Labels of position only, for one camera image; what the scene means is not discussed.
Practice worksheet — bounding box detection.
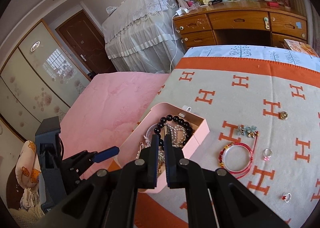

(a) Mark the red string bracelet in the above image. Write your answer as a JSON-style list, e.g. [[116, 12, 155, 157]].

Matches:
[[218, 130, 259, 176]]

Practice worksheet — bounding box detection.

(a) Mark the white strap smart watch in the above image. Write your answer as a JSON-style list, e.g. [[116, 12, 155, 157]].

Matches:
[[144, 124, 158, 145]]

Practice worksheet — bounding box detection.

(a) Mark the rhinestone leaf hair comb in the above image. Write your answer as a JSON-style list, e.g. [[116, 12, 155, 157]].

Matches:
[[135, 141, 166, 176]]

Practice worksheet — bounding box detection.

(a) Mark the white pearl bracelet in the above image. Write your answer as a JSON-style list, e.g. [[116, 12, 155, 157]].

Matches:
[[166, 123, 188, 148]]

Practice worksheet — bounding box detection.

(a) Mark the pink jewelry box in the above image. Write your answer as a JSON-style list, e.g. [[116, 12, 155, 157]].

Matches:
[[117, 103, 209, 193]]

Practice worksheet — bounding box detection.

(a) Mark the flower charm brooch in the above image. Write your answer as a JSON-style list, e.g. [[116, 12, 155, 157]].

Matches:
[[236, 125, 259, 138]]

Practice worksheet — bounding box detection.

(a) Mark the black bead bracelet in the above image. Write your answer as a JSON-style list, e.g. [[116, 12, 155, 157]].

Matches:
[[153, 114, 194, 147]]

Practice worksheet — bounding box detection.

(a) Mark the pink bed sheet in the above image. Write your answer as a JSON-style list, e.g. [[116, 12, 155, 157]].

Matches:
[[58, 72, 171, 181]]

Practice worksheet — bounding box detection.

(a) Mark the orange H pattern blanket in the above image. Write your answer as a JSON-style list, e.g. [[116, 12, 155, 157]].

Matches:
[[133, 56, 320, 228]]

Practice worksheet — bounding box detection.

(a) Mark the gold round earring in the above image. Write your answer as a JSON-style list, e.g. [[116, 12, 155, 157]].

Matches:
[[279, 111, 288, 120]]

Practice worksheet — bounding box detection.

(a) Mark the brown wooden door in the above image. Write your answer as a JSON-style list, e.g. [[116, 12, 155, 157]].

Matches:
[[55, 10, 117, 76]]

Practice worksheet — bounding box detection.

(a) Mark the lace covered piano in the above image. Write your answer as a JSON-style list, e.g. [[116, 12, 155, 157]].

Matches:
[[102, 0, 185, 73]]

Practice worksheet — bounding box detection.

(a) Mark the blue patterned bed sheet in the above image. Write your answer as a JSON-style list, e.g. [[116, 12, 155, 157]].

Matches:
[[184, 45, 319, 72]]

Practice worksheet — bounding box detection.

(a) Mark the magazine on bed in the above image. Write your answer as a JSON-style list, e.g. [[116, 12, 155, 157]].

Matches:
[[284, 39, 319, 58]]

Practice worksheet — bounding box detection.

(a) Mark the wooden desk with drawers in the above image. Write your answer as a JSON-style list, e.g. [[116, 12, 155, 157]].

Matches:
[[174, 1, 308, 48]]

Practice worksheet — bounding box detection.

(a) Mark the white charging cable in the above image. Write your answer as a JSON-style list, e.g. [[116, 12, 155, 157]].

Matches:
[[168, 7, 189, 74]]

